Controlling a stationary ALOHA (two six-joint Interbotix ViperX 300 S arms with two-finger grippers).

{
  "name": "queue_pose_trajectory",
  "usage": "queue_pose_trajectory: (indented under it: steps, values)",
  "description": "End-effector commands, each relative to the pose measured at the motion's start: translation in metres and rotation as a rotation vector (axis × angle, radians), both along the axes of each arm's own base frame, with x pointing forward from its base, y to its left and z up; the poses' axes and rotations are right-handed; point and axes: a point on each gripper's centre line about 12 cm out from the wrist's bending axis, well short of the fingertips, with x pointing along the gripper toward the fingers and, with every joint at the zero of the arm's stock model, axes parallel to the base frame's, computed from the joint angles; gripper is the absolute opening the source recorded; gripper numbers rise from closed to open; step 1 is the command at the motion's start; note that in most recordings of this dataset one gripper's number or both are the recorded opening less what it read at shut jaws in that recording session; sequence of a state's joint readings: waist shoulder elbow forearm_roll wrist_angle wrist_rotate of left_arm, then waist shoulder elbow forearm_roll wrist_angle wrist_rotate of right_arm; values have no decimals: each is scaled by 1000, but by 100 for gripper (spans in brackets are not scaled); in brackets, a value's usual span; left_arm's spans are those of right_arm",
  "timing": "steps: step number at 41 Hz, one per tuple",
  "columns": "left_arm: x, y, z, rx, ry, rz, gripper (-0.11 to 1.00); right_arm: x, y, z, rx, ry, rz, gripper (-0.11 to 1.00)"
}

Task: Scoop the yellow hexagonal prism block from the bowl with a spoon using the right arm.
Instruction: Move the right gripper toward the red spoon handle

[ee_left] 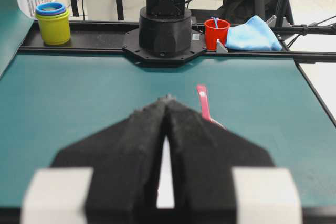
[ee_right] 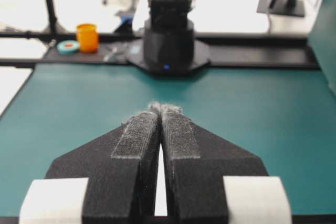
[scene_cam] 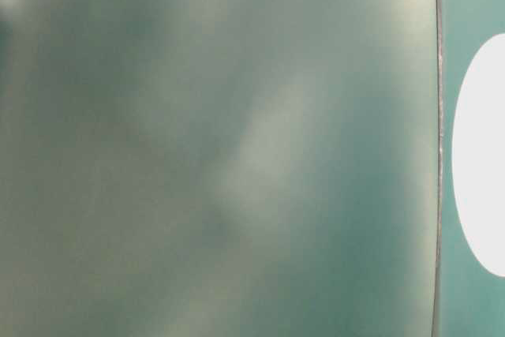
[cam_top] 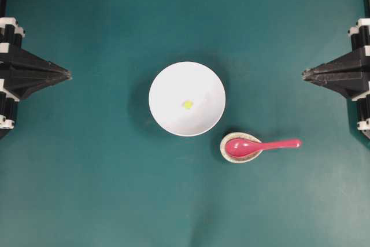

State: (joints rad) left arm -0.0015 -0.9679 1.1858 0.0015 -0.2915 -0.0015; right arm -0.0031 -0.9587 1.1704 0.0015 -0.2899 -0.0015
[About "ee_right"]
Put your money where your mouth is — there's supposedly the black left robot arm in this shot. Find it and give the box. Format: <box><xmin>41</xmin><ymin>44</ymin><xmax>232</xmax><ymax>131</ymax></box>
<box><xmin>126</xmin><ymin>0</ymin><xmax>209</xmax><ymax>76</ymax></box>

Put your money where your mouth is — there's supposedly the black metal frame post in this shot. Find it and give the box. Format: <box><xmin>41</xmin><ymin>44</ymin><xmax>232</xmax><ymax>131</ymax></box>
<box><xmin>43</xmin><ymin>0</ymin><xmax>67</xmax><ymax>35</ymax></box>

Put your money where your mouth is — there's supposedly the orange plastic cup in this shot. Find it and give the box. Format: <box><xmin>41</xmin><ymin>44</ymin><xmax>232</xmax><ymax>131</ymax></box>
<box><xmin>76</xmin><ymin>23</ymin><xmax>99</xmax><ymax>53</ymax></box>

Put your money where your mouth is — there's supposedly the teal tape roll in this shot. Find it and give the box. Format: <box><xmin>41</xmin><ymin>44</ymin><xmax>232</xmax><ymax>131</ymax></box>
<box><xmin>57</xmin><ymin>40</ymin><xmax>79</xmax><ymax>55</ymax></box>

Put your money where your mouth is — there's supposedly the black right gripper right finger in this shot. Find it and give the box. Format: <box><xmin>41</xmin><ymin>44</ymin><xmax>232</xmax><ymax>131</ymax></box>
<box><xmin>159</xmin><ymin>103</ymin><xmax>292</xmax><ymax>224</ymax></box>

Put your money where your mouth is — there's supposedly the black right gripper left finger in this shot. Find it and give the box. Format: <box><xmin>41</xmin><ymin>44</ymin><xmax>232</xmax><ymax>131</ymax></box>
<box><xmin>18</xmin><ymin>102</ymin><xmax>161</xmax><ymax>224</ymax></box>

